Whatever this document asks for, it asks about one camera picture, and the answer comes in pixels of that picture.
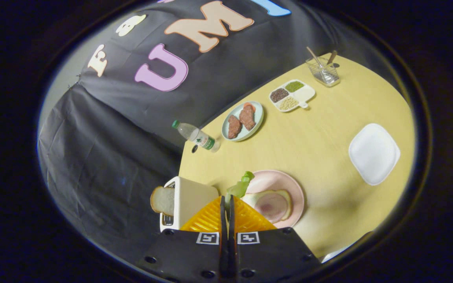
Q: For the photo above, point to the pale bread slice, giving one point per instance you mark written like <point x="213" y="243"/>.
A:
<point x="250" y="198"/>

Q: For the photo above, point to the pink round plate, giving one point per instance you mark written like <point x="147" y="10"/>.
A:
<point x="273" y="179"/>

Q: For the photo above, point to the clear glass cup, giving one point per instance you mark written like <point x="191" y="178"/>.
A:
<point x="326" y="74"/>

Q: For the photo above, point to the black backdrop cloth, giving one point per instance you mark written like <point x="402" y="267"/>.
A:
<point x="112" y="157"/>

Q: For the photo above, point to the clear plastic water bottle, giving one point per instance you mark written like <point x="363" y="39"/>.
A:
<point x="197" y="136"/>

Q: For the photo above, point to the white toaster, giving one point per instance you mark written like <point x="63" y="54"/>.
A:
<point x="195" y="196"/>

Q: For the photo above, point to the toasted bread slice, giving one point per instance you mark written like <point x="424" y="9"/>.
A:
<point x="162" y="200"/>

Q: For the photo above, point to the green lettuce leaf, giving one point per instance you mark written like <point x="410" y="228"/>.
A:
<point x="240" y="186"/>

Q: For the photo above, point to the white square plate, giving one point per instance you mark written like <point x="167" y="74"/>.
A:
<point x="374" y="153"/>

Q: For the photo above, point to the light blue round plate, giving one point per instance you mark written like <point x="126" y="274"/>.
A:
<point x="234" y="109"/>

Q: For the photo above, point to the brown meat piece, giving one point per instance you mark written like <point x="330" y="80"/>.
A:
<point x="247" y="117"/>
<point x="234" y="126"/>

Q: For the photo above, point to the thin wooden stick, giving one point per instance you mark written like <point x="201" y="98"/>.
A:
<point x="312" y="54"/>

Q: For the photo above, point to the pink ham slice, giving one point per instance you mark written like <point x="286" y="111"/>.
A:
<point x="271" y="206"/>

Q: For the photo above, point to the white divided seasoning dish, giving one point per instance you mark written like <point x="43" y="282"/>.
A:
<point x="305" y="93"/>

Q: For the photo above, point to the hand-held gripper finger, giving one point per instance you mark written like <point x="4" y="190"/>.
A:
<point x="231" y="220"/>
<point x="222" y="220"/>

